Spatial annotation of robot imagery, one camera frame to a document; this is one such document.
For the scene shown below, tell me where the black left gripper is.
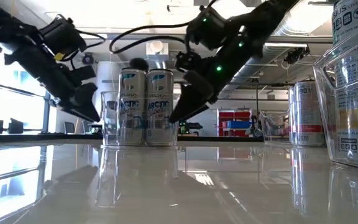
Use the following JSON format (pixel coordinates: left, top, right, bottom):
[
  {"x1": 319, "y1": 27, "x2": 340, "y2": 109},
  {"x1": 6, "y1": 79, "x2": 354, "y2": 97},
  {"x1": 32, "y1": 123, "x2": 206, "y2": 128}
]
[{"x1": 25, "y1": 52, "x2": 102, "y2": 123}]

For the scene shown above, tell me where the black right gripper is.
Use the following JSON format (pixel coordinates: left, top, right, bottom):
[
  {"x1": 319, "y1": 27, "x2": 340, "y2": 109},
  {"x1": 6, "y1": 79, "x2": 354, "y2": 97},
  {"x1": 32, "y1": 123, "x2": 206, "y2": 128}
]
[{"x1": 168, "y1": 50, "x2": 236, "y2": 124}]

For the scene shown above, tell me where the clear plastic bin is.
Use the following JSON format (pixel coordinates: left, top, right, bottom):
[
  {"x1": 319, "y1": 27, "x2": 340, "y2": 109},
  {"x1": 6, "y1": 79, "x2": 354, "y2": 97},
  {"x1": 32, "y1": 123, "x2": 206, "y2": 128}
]
[
  {"x1": 259, "y1": 107, "x2": 333, "y2": 147},
  {"x1": 100, "y1": 90, "x2": 179, "y2": 147},
  {"x1": 311, "y1": 14, "x2": 358, "y2": 172}
]

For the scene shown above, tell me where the Arctic Vibe Celsius can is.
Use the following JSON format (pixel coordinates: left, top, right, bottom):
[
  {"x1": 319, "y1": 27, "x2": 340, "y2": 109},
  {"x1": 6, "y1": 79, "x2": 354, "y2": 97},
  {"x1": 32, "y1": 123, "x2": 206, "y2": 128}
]
[
  {"x1": 117, "y1": 68, "x2": 147, "y2": 146},
  {"x1": 145, "y1": 68, "x2": 175, "y2": 147}
]

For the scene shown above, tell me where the red-banded Celsius can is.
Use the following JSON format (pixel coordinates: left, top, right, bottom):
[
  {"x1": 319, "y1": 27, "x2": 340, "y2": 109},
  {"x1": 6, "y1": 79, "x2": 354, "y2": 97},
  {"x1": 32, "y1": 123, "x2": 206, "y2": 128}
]
[{"x1": 293, "y1": 80, "x2": 325, "y2": 147}]

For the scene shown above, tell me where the Tropical Vibe Celsius can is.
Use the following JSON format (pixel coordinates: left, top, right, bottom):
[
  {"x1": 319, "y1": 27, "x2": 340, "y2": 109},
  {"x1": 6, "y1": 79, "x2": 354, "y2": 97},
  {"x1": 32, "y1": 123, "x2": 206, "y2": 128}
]
[{"x1": 331, "y1": 0, "x2": 358, "y2": 168}]

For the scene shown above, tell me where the grey chair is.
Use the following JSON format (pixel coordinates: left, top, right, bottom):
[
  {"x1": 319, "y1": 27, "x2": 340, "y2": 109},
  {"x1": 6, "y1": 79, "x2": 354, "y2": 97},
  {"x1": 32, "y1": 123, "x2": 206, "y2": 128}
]
[{"x1": 63, "y1": 121, "x2": 76, "y2": 134}]

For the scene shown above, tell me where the black round ceiling device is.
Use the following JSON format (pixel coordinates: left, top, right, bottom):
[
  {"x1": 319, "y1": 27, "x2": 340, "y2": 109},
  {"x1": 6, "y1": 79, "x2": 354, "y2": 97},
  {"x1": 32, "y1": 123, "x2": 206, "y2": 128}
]
[{"x1": 81, "y1": 52, "x2": 96, "y2": 66}]

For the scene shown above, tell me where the blue storage bin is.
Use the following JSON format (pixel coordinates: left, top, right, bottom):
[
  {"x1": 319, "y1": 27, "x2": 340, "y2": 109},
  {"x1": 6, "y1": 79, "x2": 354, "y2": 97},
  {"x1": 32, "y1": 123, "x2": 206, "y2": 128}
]
[{"x1": 227, "y1": 120, "x2": 252, "y2": 130}]

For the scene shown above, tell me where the white ceiling box with dome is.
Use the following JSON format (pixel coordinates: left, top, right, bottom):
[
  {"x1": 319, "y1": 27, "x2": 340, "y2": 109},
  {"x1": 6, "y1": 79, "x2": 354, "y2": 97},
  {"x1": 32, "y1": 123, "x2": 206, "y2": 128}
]
[{"x1": 145, "y1": 40, "x2": 170, "y2": 62}]

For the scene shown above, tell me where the black background equipment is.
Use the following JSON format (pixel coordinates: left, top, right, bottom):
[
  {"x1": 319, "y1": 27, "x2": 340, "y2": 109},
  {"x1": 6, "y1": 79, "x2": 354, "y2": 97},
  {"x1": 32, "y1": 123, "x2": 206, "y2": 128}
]
[{"x1": 246, "y1": 114, "x2": 263, "y2": 138}]

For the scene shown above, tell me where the dark desk object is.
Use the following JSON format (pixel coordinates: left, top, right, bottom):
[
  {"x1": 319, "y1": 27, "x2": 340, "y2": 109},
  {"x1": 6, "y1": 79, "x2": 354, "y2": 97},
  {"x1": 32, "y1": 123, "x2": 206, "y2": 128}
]
[{"x1": 7, "y1": 118, "x2": 25, "y2": 134}]

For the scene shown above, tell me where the white strip light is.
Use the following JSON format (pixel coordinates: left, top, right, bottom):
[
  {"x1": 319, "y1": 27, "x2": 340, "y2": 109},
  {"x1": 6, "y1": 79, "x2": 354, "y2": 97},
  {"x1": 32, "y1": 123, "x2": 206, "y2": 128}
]
[{"x1": 264, "y1": 42, "x2": 310, "y2": 49}]

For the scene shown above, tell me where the black metal table frame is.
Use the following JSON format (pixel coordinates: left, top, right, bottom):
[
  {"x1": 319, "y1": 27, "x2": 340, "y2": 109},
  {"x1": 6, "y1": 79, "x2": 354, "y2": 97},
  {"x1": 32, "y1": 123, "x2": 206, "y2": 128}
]
[{"x1": 0, "y1": 133, "x2": 264, "y2": 143}]

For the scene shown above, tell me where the black metal background frame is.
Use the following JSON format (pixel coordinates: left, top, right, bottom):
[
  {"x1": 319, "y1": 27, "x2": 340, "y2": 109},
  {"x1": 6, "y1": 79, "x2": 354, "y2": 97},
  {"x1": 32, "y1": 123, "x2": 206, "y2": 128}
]
[{"x1": 216, "y1": 81, "x2": 295, "y2": 138}]

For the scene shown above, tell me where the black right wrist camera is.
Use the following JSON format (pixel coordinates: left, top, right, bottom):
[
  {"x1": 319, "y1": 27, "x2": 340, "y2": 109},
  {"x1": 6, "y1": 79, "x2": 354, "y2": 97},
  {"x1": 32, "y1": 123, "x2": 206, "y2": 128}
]
[{"x1": 185, "y1": 5, "x2": 229, "y2": 51}]

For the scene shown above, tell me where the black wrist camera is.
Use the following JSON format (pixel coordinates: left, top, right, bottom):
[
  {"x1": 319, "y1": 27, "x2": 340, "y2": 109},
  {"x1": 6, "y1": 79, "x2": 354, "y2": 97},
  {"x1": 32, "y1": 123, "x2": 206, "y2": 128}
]
[
  {"x1": 39, "y1": 16, "x2": 88, "y2": 60},
  {"x1": 185, "y1": 5, "x2": 229, "y2": 51}
]

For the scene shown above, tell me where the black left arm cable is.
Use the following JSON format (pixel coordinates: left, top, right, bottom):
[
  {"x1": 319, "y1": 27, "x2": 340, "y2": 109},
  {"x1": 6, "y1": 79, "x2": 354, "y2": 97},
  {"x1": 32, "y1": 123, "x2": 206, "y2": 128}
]
[{"x1": 73, "y1": 29, "x2": 107, "y2": 62}]

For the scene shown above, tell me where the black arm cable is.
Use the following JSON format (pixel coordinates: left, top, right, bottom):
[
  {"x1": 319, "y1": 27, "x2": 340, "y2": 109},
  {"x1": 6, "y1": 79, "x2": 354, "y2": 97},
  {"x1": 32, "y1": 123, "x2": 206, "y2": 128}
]
[
  {"x1": 109, "y1": 21, "x2": 195, "y2": 54},
  {"x1": 73, "y1": 29, "x2": 107, "y2": 62}
]

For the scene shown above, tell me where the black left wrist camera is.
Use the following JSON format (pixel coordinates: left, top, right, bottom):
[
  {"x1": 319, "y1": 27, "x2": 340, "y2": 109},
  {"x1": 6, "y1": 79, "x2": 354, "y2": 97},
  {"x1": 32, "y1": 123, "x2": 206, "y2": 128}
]
[{"x1": 39, "y1": 16, "x2": 88, "y2": 60}]

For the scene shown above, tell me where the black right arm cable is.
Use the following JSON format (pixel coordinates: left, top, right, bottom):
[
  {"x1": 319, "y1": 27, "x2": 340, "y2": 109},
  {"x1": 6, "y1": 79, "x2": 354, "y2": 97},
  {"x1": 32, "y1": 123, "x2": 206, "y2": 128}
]
[{"x1": 109, "y1": 21, "x2": 195, "y2": 54}]

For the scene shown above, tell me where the black ceiling camera cluster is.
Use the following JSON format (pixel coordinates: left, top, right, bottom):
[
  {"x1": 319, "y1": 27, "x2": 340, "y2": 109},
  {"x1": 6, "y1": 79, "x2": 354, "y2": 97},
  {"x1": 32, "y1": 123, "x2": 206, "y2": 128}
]
[{"x1": 283, "y1": 45, "x2": 311, "y2": 65}]

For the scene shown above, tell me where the silver round air duct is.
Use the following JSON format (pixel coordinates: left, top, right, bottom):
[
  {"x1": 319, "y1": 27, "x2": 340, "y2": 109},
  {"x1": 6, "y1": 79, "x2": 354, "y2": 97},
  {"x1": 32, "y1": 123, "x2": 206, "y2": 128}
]
[{"x1": 225, "y1": 0, "x2": 335, "y2": 94}]

